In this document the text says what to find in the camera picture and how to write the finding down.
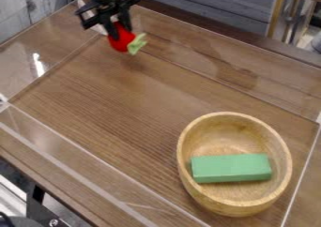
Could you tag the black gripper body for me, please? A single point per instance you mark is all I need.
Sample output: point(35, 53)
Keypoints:
point(102, 8)

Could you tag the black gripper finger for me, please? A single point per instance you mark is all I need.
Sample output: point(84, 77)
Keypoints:
point(108, 21)
point(124, 18)

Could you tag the red plush strawberry fruit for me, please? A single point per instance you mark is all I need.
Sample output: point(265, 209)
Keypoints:
point(127, 43)

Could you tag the wooden bowl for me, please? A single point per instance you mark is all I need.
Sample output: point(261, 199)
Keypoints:
point(227, 133)

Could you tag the green rectangular block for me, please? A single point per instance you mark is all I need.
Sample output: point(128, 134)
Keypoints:
point(230, 168)

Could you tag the black table leg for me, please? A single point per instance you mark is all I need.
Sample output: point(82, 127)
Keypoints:
point(37, 212)

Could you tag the clear acrylic corner bracket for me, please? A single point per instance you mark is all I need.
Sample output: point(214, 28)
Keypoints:
point(98, 28)

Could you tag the yellow metal frame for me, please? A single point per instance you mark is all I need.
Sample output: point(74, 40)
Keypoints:
point(289, 20)

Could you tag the clear acrylic tray wall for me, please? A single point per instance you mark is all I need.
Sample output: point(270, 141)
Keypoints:
point(104, 196)

